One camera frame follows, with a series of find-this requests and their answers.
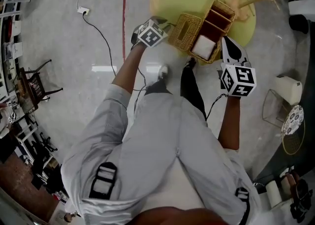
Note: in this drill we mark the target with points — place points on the person's right shoe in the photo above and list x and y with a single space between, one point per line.
191 62

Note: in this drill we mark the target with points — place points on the brown wooden desk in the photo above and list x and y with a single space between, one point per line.
17 182

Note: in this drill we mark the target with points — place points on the person's right leg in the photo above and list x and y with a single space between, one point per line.
193 88

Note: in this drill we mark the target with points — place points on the person's left leg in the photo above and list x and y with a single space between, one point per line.
157 87

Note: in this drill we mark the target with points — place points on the floral round plate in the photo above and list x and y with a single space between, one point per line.
293 119

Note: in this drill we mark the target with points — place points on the person's left shoe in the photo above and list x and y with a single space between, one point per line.
163 71

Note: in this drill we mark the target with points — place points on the woven wicker box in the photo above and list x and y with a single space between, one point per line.
189 33

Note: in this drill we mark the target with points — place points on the white folded cloth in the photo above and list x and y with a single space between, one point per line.
203 46

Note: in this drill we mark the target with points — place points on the person's leg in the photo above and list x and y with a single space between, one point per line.
193 88
157 87

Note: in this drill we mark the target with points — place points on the black round stool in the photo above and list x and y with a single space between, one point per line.
299 24

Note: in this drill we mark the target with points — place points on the cream toaster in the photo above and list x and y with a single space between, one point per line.
289 89

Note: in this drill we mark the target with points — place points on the orange fluffy cloth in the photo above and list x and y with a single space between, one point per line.
242 13

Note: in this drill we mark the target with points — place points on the person's grey shirt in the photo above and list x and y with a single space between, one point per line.
160 145

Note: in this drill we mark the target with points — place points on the white power strip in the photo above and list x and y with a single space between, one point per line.
83 10

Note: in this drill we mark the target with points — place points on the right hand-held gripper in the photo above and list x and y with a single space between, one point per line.
238 79

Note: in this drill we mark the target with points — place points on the black metal chair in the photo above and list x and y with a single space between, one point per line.
37 88

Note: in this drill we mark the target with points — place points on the white paper roll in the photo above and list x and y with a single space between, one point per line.
273 193

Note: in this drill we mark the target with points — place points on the person's shoe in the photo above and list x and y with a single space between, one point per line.
191 62
163 71

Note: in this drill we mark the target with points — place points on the person's right forearm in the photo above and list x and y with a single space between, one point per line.
230 123

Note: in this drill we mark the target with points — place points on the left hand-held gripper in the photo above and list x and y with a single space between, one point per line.
150 35

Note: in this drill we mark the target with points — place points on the person's left forearm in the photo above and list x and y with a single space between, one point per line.
128 69

